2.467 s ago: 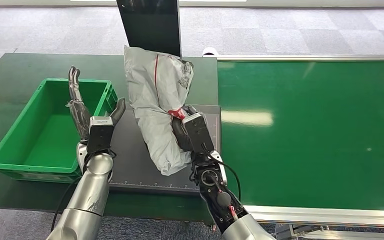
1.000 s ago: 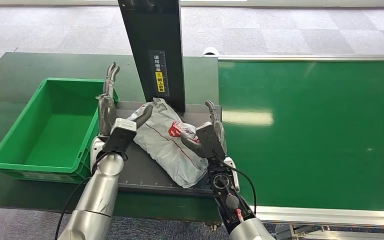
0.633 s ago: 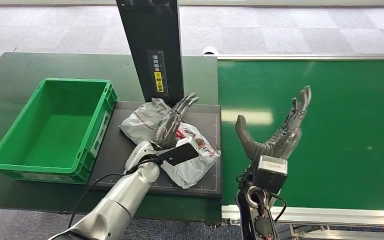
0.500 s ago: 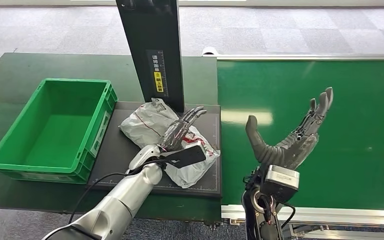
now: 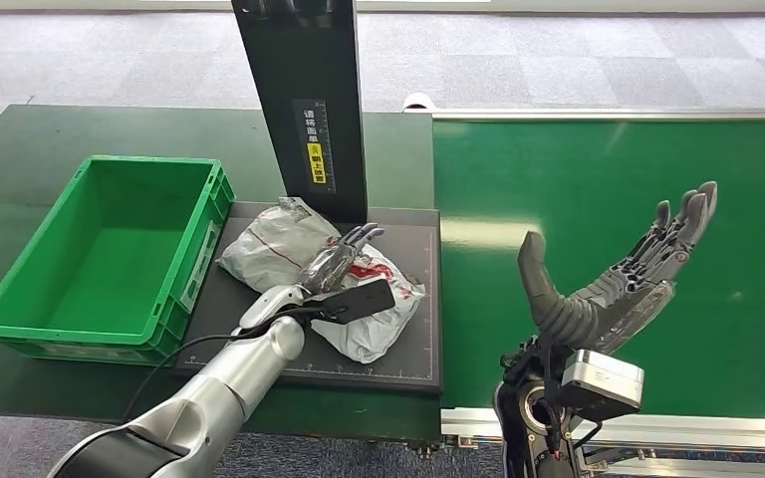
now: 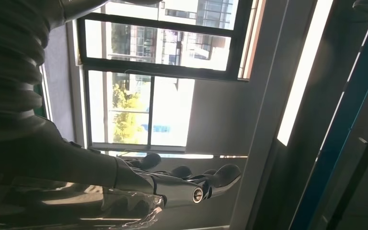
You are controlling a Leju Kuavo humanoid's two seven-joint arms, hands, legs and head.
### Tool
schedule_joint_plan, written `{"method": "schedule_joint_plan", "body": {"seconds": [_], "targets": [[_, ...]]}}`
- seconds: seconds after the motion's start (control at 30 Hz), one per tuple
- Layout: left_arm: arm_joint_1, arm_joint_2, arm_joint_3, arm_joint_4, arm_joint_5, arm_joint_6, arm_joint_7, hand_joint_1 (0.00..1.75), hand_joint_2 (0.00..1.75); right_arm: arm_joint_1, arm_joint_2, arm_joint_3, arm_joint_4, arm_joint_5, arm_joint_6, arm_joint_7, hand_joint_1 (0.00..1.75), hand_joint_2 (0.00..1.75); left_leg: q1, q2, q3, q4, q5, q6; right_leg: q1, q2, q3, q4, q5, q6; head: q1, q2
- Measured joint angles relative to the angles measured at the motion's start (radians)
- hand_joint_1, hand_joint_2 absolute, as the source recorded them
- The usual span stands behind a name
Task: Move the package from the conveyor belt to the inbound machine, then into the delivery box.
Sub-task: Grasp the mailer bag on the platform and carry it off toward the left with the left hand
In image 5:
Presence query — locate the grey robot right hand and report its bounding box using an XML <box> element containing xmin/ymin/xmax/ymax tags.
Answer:
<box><xmin>517</xmin><ymin>181</ymin><xmax>719</xmax><ymax>356</ymax></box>

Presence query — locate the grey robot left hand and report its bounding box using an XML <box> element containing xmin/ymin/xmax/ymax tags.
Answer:
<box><xmin>298</xmin><ymin>222</ymin><xmax>385</xmax><ymax>296</ymax></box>

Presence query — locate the grey plastic mailer package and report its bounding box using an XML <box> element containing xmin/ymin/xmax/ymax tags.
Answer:
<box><xmin>215</xmin><ymin>196</ymin><xmax>426</xmax><ymax>365</ymax></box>

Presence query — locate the green conveyor belt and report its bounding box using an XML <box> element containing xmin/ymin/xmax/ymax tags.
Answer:
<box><xmin>431</xmin><ymin>119</ymin><xmax>765</xmax><ymax>421</ymax></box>

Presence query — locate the black plate on left wrist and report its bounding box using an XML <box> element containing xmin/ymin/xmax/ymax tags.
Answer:
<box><xmin>303</xmin><ymin>278</ymin><xmax>397</xmax><ymax>326</ymax></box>

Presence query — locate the black and yellow column label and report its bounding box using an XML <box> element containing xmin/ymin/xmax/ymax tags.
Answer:
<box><xmin>292</xmin><ymin>99</ymin><xmax>338</xmax><ymax>196</ymax></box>

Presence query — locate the white crate side label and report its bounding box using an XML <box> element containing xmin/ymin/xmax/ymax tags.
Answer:
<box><xmin>179</xmin><ymin>220</ymin><xmax>221</xmax><ymax>315</ymax></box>

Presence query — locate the black scanner column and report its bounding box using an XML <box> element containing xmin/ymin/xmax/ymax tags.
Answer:
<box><xmin>230</xmin><ymin>0</ymin><xmax>369</xmax><ymax>226</ymax></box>

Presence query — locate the green plastic crate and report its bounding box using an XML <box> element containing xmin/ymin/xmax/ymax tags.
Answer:
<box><xmin>0</xmin><ymin>155</ymin><xmax>236</xmax><ymax>367</ymax></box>

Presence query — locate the dark green table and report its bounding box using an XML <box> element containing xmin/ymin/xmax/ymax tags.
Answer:
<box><xmin>0</xmin><ymin>103</ymin><xmax>443</xmax><ymax>443</ymax></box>

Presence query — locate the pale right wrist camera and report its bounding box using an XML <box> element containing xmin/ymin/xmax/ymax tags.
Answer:
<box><xmin>557</xmin><ymin>350</ymin><xmax>645</xmax><ymax>423</ymax></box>

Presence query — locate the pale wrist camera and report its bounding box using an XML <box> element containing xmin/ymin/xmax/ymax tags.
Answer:
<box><xmin>557</xmin><ymin>350</ymin><xmax>645</xmax><ymax>423</ymax></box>
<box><xmin>238</xmin><ymin>285</ymin><xmax>306</xmax><ymax>332</ymax></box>

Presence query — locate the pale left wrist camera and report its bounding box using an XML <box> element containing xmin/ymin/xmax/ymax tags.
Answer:
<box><xmin>238</xmin><ymin>285</ymin><xmax>306</xmax><ymax>332</ymax></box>

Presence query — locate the black scanner base plate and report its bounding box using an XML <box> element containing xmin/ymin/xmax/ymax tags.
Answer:
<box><xmin>174</xmin><ymin>201</ymin><xmax>443</xmax><ymax>395</ymax></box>

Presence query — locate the metal conveyor support frame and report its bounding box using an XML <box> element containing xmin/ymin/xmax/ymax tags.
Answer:
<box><xmin>580</xmin><ymin>445</ymin><xmax>765</xmax><ymax>478</ymax></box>

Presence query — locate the aluminium conveyor side rail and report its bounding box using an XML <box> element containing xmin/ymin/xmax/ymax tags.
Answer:
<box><xmin>403</xmin><ymin>107</ymin><xmax>765</xmax><ymax>123</ymax></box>
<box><xmin>440</xmin><ymin>405</ymin><xmax>765</xmax><ymax>455</ymax></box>

